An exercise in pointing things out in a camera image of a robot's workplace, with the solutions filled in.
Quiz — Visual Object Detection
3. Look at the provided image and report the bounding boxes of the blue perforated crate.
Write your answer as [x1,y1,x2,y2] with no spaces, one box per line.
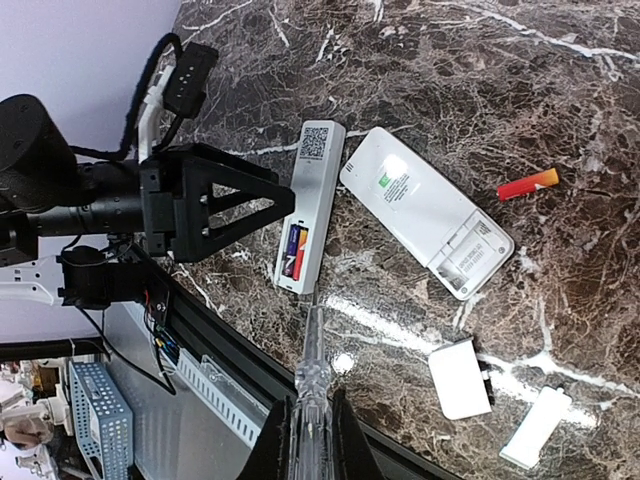
[69,362,134,480]

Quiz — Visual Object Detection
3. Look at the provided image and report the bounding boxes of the white slotted cable duct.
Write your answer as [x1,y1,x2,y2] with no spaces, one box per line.
[176,348,268,449]

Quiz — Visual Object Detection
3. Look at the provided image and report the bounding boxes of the narrow white battery cover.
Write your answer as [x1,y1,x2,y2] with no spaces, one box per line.
[499,386,572,470]

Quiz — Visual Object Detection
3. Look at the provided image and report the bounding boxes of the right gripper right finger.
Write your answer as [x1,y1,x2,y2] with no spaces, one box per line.
[332,389,385,480]

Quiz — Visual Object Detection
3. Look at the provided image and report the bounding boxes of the black front table rail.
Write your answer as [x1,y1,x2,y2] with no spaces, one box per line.
[133,245,456,479]

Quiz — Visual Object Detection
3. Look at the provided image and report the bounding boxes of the red yellow battery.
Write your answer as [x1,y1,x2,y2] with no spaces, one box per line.
[497,168,559,202]

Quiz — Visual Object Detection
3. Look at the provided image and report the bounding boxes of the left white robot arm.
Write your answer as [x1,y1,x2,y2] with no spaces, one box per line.
[1,94,295,310]

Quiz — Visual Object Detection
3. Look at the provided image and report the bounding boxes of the white remote green buttons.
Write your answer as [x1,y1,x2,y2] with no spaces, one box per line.
[339,127,515,301]

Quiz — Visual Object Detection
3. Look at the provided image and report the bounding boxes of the red orange battery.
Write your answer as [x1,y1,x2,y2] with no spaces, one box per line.
[292,225,308,281]

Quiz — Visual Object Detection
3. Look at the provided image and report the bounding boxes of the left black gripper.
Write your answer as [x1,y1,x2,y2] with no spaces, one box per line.
[139,143,295,263]

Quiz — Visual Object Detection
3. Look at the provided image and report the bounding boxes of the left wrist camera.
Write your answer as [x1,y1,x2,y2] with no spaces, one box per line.
[119,32,220,161]

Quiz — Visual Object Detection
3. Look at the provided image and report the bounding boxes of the clear pen screwdriver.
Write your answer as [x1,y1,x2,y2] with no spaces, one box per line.
[288,302,335,480]

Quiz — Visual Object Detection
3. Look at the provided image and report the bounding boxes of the blue purple battery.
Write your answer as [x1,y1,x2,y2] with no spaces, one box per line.
[282,224,301,278]

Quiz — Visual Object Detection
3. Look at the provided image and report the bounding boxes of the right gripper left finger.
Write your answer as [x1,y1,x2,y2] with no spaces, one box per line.
[239,397,292,480]

